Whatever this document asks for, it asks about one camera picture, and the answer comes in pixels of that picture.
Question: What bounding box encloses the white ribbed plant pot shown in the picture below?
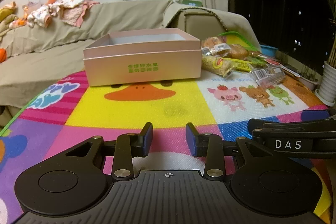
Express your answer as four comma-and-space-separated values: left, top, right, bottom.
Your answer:
315, 61, 336, 106

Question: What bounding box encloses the green packet on armrest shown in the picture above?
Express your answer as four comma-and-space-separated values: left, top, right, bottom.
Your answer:
182, 0, 204, 8

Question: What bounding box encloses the beige covered sofa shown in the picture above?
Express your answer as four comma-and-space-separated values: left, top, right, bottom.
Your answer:
0, 0, 261, 132

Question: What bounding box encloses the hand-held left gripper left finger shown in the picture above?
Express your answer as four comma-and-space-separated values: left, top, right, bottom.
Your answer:
64, 122, 154, 179

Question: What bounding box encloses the bread packet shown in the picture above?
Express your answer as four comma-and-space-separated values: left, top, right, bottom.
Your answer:
224, 43, 249, 60
201, 36, 227, 56

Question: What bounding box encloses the pile of baby clothes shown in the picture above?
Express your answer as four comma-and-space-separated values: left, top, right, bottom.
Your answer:
9, 0, 101, 28

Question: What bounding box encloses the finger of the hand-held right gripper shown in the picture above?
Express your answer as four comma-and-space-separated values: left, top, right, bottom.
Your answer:
248, 113, 336, 132

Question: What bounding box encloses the blue plastic basin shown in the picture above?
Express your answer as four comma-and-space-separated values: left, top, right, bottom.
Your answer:
260, 44, 279, 56

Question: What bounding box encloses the yellow green snack packet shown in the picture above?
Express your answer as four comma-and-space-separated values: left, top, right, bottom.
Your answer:
202, 55, 252, 77

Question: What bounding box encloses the yellow plush toy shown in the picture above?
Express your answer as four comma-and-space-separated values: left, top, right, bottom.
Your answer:
0, 7, 13, 22

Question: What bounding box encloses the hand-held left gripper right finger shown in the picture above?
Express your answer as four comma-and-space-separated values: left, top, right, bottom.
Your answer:
185, 123, 276, 179

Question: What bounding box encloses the clear plastic snack packet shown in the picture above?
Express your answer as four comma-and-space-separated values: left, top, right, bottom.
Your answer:
249, 67, 286, 88

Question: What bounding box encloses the white planter bowl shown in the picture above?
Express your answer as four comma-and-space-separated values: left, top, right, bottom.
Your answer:
298, 67, 319, 90

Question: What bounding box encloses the red white snack packet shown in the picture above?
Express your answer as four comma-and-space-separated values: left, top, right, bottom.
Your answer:
262, 56, 282, 67

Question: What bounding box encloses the pink cardboard box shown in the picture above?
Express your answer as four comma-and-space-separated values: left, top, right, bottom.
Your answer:
83, 28, 202, 87

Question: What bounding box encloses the colourful cartoon play mat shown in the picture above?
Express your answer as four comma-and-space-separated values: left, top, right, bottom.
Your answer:
0, 31, 336, 224

